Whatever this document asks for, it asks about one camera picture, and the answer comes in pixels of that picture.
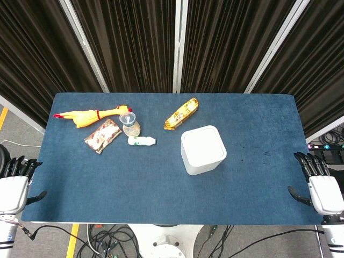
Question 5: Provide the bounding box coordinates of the black cable bundle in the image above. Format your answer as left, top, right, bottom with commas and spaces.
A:
76, 224, 140, 258

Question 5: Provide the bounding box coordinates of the clear plastic cup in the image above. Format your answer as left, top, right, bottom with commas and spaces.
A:
119, 112, 141, 137

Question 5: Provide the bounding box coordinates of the small white drink bottle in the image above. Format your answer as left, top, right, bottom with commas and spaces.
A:
127, 136, 157, 147

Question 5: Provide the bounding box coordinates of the black power strip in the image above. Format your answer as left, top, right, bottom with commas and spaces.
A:
306, 143, 344, 151

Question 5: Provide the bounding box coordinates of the white cube box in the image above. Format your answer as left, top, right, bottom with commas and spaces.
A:
180, 125, 228, 176

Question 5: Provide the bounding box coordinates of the black folding screen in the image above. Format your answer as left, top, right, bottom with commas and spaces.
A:
0, 0, 344, 138

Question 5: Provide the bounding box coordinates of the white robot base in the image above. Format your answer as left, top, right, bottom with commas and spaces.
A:
128, 224, 205, 258

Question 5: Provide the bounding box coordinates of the blue table mat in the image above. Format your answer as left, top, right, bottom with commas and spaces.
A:
20, 92, 323, 225

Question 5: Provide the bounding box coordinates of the brown white snack packet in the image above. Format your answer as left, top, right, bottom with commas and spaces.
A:
83, 118, 122, 155

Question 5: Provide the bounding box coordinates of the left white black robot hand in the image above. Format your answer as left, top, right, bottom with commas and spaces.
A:
0, 155, 48, 215

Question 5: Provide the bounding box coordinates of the yellow rubber chicken toy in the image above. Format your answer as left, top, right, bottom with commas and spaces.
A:
53, 105, 133, 128

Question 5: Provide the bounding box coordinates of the golden orange snack packet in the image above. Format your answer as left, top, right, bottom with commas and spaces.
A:
163, 97, 200, 131

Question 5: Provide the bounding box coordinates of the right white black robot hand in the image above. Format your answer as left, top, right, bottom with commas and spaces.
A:
287, 152, 344, 216

